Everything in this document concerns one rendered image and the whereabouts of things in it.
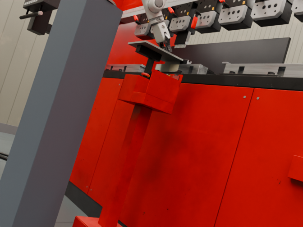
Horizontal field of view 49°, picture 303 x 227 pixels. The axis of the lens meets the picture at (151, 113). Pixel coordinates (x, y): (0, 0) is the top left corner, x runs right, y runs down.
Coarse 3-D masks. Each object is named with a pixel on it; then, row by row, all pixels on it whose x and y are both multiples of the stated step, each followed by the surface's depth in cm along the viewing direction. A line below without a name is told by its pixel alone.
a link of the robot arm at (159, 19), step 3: (162, 15) 179; (153, 18) 177; (156, 18) 177; (159, 18) 178; (162, 18) 179; (150, 21) 179; (153, 21) 178; (156, 21) 177; (159, 21) 178; (150, 24) 182
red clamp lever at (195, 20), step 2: (196, 10) 174; (194, 12) 174; (196, 12) 174; (198, 12) 174; (196, 14) 174; (198, 14) 175; (200, 14) 176; (196, 16) 174; (194, 18) 174; (196, 18) 174; (194, 20) 174; (196, 20) 174; (192, 22) 174; (194, 22) 174; (196, 22) 174; (192, 24) 174; (194, 24) 174; (192, 26) 173; (194, 26) 174; (194, 28) 174
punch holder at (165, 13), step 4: (164, 8) 208; (172, 8) 203; (164, 12) 207; (168, 12) 203; (164, 16) 205; (168, 16) 202; (172, 16) 203; (164, 20) 203; (168, 20) 202; (168, 24) 203; (168, 28) 203; (152, 32) 210; (172, 36) 206
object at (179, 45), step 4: (180, 32) 192; (184, 32) 189; (188, 32) 187; (176, 36) 194; (180, 36) 191; (184, 36) 188; (188, 36) 187; (176, 40) 193; (180, 40) 190; (184, 40) 187; (188, 40) 187; (176, 44) 193; (180, 44) 190; (184, 44) 188
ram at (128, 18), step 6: (126, 0) 256; (132, 0) 247; (138, 0) 239; (180, 0) 196; (186, 0) 192; (192, 0) 187; (198, 0) 183; (126, 6) 253; (132, 6) 245; (138, 6) 237; (168, 6) 205; (174, 6) 201; (132, 12) 242; (138, 12) 234; (144, 12) 227; (126, 18) 251; (132, 18) 247; (138, 18) 242
